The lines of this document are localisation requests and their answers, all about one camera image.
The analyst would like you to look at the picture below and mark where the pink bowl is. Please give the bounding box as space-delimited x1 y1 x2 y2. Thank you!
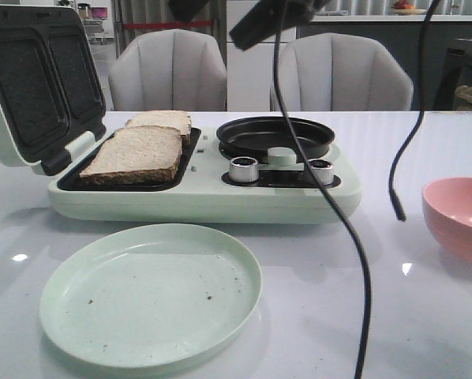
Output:
421 177 472 262

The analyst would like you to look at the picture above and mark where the short black cable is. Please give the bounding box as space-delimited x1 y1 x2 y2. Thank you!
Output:
388 0 442 222

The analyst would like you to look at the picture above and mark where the black round frying pan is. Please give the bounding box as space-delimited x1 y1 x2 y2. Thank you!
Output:
216 116 335 163

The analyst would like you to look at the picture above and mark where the mint green round plate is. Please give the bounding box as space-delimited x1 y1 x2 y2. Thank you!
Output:
39 223 262 375

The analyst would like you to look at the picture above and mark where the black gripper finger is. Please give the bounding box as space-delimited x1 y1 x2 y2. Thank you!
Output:
229 0 330 51

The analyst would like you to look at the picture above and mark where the mint green sandwich maker lid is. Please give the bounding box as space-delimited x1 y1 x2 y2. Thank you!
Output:
0 5 106 176

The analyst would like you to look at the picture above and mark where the silver control knob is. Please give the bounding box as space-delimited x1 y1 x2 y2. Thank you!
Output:
229 156 259 183
303 159 335 186

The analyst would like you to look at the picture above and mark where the fruit plate on counter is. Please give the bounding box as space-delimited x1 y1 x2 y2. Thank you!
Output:
390 0 427 16

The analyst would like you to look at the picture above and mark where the right grey upholstered chair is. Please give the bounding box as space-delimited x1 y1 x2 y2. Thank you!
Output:
278 32 414 111

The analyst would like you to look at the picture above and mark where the left silver control knob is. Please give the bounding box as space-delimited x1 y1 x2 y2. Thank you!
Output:
229 156 259 183

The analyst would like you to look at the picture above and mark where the grey upholstered chair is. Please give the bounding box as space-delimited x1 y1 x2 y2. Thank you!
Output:
278 32 414 111
108 29 227 111

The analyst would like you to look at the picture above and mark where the bread slice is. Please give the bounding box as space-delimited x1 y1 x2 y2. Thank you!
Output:
125 110 192 146
79 126 182 185

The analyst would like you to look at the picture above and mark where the white cabinet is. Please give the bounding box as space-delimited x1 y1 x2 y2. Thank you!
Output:
226 1 297 112

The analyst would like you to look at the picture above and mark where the mint green breakfast maker base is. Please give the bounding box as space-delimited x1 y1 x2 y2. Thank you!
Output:
48 125 362 225

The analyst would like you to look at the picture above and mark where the right silver control knob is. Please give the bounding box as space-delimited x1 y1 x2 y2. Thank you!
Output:
303 159 335 186

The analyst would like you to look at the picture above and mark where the long black cable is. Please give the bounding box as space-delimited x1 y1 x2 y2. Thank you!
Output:
273 0 373 379

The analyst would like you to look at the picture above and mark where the dark grey counter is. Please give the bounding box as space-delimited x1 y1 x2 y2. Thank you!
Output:
288 18 472 111

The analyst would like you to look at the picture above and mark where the left grey upholstered chair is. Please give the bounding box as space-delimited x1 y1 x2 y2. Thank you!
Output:
108 29 227 111

